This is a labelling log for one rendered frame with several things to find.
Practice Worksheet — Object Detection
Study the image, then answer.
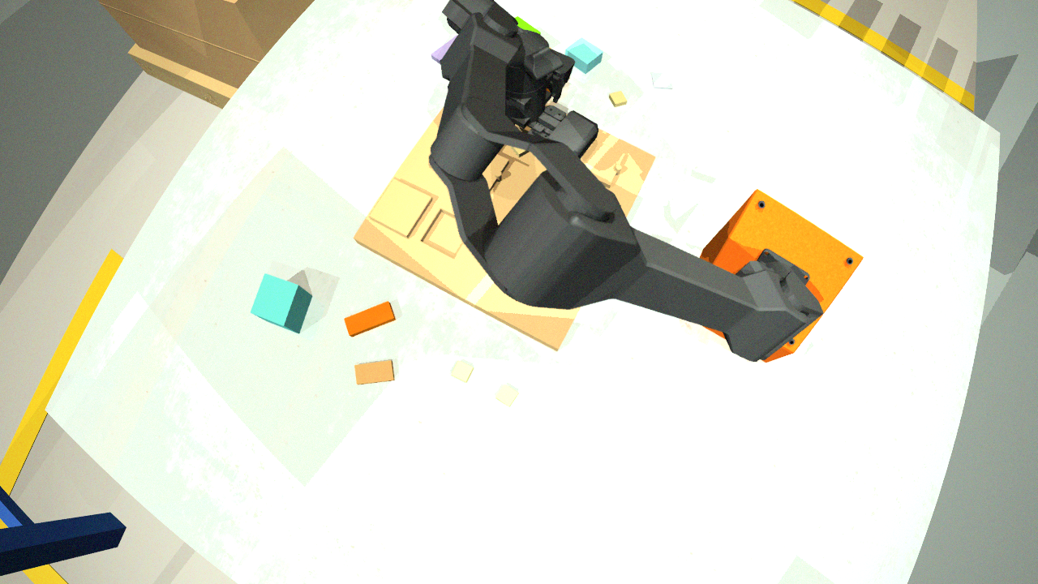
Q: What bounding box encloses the light teal cube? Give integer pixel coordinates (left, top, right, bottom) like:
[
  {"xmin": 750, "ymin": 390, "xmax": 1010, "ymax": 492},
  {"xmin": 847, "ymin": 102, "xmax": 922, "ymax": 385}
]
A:
[{"xmin": 565, "ymin": 37, "xmax": 603, "ymax": 75}]

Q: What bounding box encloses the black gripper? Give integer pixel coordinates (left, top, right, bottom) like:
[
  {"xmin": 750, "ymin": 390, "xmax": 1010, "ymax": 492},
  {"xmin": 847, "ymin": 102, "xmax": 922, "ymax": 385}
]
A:
[{"xmin": 506, "ymin": 73, "xmax": 598, "ymax": 159}]

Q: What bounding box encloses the green cube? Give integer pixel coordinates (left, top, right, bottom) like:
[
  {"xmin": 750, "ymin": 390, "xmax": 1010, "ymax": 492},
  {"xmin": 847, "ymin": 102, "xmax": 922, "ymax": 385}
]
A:
[{"xmin": 515, "ymin": 17, "xmax": 541, "ymax": 35}]

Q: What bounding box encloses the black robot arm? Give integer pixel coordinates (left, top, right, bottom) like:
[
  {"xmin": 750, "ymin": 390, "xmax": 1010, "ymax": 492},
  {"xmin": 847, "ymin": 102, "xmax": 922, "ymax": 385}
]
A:
[{"xmin": 428, "ymin": 0, "xmax": 824, "ymax": 362}]

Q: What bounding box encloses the turquoise cube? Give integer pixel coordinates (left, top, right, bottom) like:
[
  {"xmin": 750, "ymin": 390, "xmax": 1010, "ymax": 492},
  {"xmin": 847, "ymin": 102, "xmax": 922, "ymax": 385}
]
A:
[{"xmin": 251, "ymin": 274, "xmax": 313, "ymax": 334}]

